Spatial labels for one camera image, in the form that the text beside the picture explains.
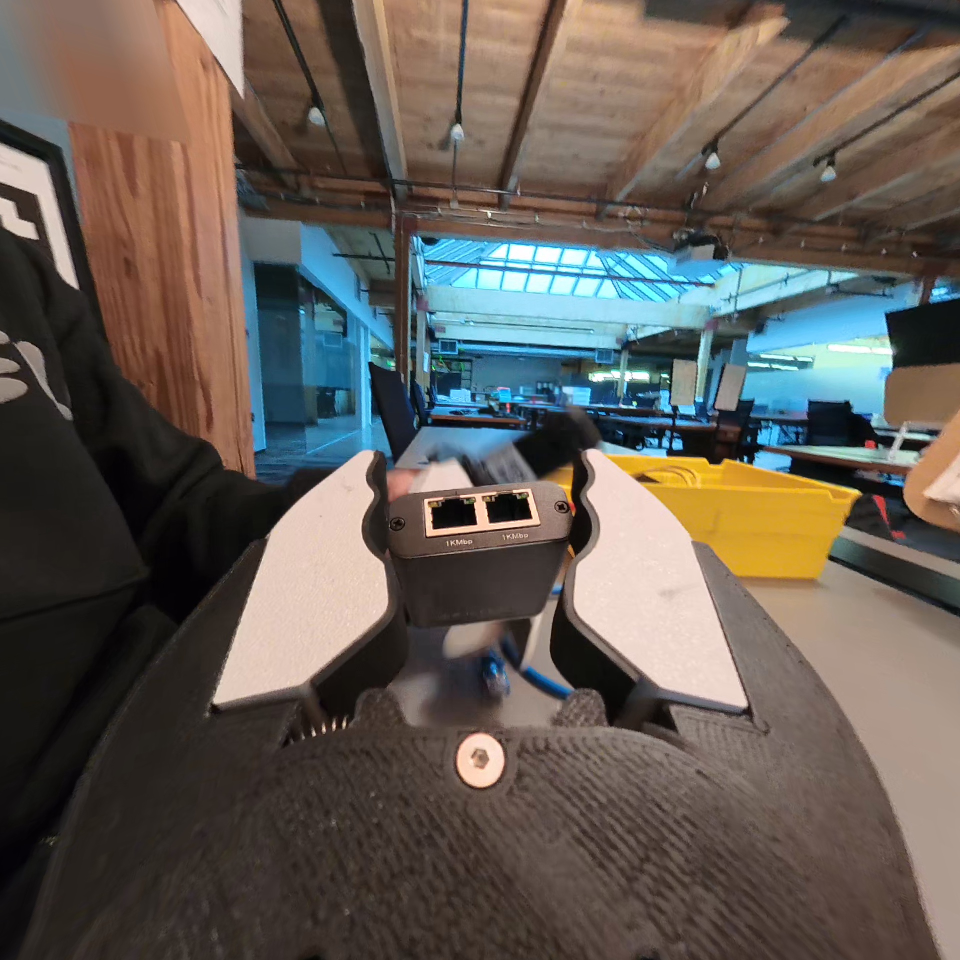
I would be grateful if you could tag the person's left hand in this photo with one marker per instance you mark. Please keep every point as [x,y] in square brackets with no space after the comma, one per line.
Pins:
[400,482]

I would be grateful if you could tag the black office chair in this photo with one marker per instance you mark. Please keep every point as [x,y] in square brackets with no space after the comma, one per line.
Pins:
[394,409]

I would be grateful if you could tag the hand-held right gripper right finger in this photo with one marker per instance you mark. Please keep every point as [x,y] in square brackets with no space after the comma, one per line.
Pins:
[645,592]

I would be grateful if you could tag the wooden document stand with paper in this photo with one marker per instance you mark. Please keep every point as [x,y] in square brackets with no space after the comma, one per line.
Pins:
[937,480]

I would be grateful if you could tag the black monitor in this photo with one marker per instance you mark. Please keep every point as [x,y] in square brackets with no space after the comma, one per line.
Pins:
[922,334]

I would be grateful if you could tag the red black bag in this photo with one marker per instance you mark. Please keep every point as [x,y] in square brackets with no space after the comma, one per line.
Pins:
[881,517]

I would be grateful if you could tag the wooden pillar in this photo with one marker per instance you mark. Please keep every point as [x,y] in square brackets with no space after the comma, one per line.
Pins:
[165,300]

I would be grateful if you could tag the white standing board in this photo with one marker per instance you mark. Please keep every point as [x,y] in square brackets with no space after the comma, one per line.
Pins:
[731,386]
[683,381]

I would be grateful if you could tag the yellow storage bin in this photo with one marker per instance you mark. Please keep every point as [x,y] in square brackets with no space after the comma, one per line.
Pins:
[750,525]

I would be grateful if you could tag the grey desk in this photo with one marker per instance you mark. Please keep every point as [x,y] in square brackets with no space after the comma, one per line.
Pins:
[862,675]

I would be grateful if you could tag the ceiling projector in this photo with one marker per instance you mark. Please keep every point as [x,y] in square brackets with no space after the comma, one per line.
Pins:
[697,255]

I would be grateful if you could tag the black network splitter box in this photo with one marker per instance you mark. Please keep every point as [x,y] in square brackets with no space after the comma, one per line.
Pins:
[476,577]

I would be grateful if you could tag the cardboard box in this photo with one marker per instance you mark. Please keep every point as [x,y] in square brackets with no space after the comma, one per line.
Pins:
[922,394]

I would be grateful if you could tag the black framed wall poster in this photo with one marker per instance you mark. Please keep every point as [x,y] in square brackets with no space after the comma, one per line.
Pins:
[41,195]

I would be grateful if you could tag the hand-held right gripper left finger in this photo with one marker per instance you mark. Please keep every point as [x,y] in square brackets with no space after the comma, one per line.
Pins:
[307,592]

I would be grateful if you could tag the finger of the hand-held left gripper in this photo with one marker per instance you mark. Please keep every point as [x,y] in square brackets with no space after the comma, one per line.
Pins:
[446,476]

